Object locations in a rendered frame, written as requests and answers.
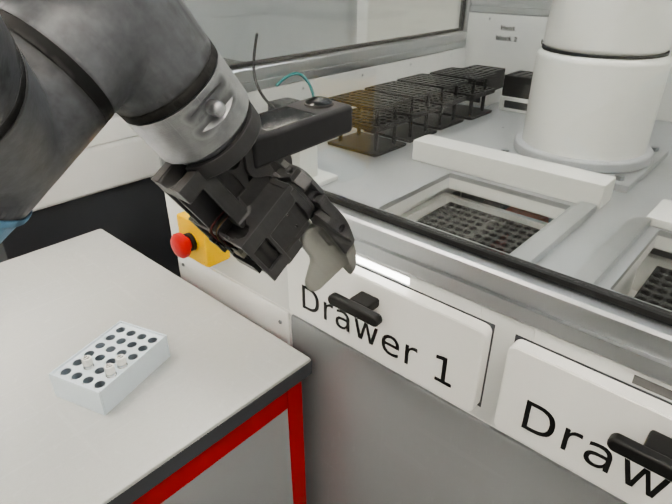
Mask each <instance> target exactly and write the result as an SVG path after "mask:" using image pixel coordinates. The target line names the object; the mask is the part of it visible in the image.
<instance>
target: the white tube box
mask: <svg viewBox="0 0 672 504"><path fill-rule="evenodd" d="M119 354H124V355H125V357H126V361H127V363H126V364H127V366H126V367H125V368H123V369H118V366H117V364H116V360H115V357H116V356H117V355H119ZM85 355H90V356H91V357H92V360H93V366H94V367H93V368H92V369H89V370H85V369H84V367H83V364H82V361H81V358H82V357H83V356H85ZM170 356H171V355H170V350H169V345H168V340H167V335H165V334H162V333H159V332H156V331H153V330H149V329H146V328H143V327H140V326H137V325H133V324H130V323H127V322H124V321H121V320H120V321H119V322H117V323H116V324H115V325H113V326H112V327H111V328H109V329H108V330H107V331H105V332H104V333H103V334H101V335H100V336H99V337H97V338H96V339H95V340H93V341H92V342H90V343H89V344H88V345H86V346H85V347H84V348H82V349H81V350H80V351H78V352H77V353H76V354H74V355H73V356H72V357H70V358H69V359H68V360H66V361H65V362H64V363H62V364H61V365H60V366H58V367H57V368H55V369H54V370H53V371H51V372H50V373H49V377H50V380H51V383H52V386H53V389H54V392H55V395H56V396H57V397H60V398H62V399H65V400H67V401H70V402H72V403H75V404H77V405H80V406H82V407H85V408H87V409H89V410H92V411H94V412H97V413H99V414H102V415H104V416H105V415H106V414H108V413H109V412H110V411H111V410H112V409H113V408H114V407H115V406H116V405H117V404H119V403H120V402H121V401H122V400H123V399H124V398H125V397H126V396H127V395H128V394H130V393H131V392H132V391H133V390H134V389H135V388H136V387H137V386H138V385H139V384H140V383H142V382H143V381H144V380H145V379H146V378H147V377H148V376H149V375H150V374H151V373H153V372H154V371H155V370H156V369H157V368H158V367H159V366H160V365H161V364H162V363H164V362H165V361H166V360H167V359H168V358H169V357H170ZM108 363H113V364H114V366H115V370H116V375H115V377H113V378H107V376H106V374H105V371H104V366H105V365H106V364H108Z"/></svg>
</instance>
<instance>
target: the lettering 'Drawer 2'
mask: <svg viewBox="0 0 672 504"><path fill-rule="evenodd" d="M531 406H533V407H535V408H537V409H539V410H541V411H542V412H544V413H545V414H546V415H547V416H548V418H549V421H550V426H549V429H548V430H547V431H546V432H543V433H542V432H538V431H535V430H533V429H531V428H530V427H528V426H527V423H528V419H529V415H530V411H531ZM521 427H523V428H525V429H526V430H528V431H530V432H532V433H534V434H536V435H538V436H542V437H549V436H551V435H552V434H553V432H554V430H555V420H554V418H553V416H552V415H551V414H550V413H549V412H548V411H547V410H546V409H544V408H543V407H541V406H539V405H537V404H535V403H533V402H531V401H529V400H527V404H526V408H525V413H524V417H523V421H522V425H521ZM570 432H571V430H570V429H568V428H567V427H566V430H565V433H564V436H563V440H562V443H561V447H560V448H561V449H563V450H565V448H566V445H567V442H568V439H569V437H570V436H577V437H579V438H581V439H583V435H581V434H579V433H576V432H572V433H570ZM589 445H593V446H596V447H599V448H600V449H602V450H604V451H605V452H606V454H607V457H605V456H603V455H601V454H599V453H597V452H595V451H591V450H587V451H585V452H584V455H583V457H584V459H585V461H586V462H587V463H588V464H589V465H591V466H593V467H595V468H603V470H602V471H603V472H605V473H608V471H609V468H610V465H611V462H612V454H611V452H610V451H609V450H608V449H607V448H606V447H604V446H602V445H600V444H598V443H595V442H592V441H590V444H589ZM591 454H592V455H595V456H598V457H600V458H602V459H604V460H605V461H606V462H605V463H604V464H603V465H597V464H594V463H593V462H591V461H590V459H589V455H591ZM645 474H646V495H647V496H649V497H651V498H653V497H654V496H655V495H657V494H658V493H659V492H660V491H661V490H662V489H664V488H665V487H666V486H667V485H668V484H669V483H670V481H668V480H667V479H664V480H663V481H662V482H661V483H660V484H659V485H657V486H656V487H655V488H654V489H653V490H652V491H651V471H649V470H647V469H645V468H643V469H642V470H641V471H640V472H639V473H638V474H637V475H636V476H635V477H634V478H633V479H632V480H631V473H630V460H628V459H626V458H625V484H627V485H629V486H631V487H632V486H633V485H634V484H635V483H636V482H637V481H638V480H639V479H641V478H642V477H643V476H644V475H645Z"/></svg>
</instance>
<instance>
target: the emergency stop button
mask: <svg viewBox="0 0 672 504"><path fill-rule="evenodd" d="M170 244H171V248H172V250H173V252H174V253H175V254H176V255H177V256H178V257H180V258H183V259H184V258H187V257H189V256H190V254H191V248H192V243H191V241H190V239H189V238H188V237H186V236H185V235H184V234H182V233H179V232H178V233H175V234H173V235H172V237H171V240H170Z"/></svg>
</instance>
